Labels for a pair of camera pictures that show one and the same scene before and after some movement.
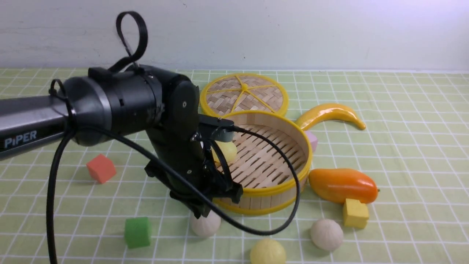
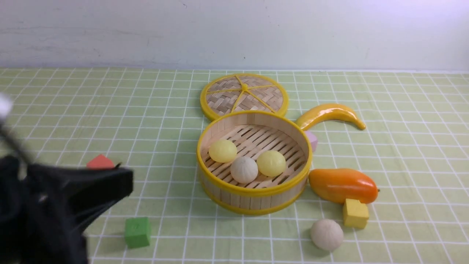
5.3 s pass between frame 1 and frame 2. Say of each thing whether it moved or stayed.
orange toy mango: stayed
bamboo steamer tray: stayed
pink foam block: stayed
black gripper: moved
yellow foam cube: stayed
